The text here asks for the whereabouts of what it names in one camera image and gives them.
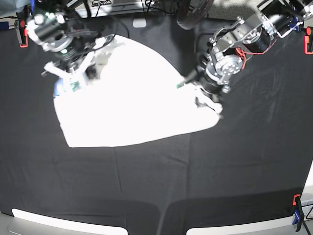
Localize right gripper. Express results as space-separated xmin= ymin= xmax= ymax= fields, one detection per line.
xmin=44 ymin=49 xmax=110 ymax=93

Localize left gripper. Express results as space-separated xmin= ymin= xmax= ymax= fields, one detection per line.
xmin=176 ymin=68 xmax=225 ymax=115

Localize white printed t-shirt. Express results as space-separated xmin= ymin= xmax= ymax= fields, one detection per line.
xmin=53 ymin=36 xmax=223 ymax=148

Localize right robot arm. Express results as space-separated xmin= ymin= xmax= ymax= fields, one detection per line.
xmin=25 ymin=0 xmax=116 ymax=96

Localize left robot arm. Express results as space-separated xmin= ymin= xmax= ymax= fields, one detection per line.
xmin=177 ymin=0 xmax=313 ymax=114

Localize red clamp top left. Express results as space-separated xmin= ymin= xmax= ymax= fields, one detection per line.
xmin=14 ymin=20 xmax=28 ymax=48

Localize black table cloth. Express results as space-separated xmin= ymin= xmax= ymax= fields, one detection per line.
xmin=0 ymin=29 xmax=313 ymax=235

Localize red clamp top right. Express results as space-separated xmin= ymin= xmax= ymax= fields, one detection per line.
xmin=304 ymin=26 xmax=313 ymax=55

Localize red blue clamp bottom right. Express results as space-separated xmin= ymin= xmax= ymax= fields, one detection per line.
xmin=292 ymin=194 xmax=304 ymax=232

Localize black red cable bundle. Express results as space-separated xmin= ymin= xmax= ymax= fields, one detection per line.
xmin=176 ymin=0 xmax=212 ymax=30

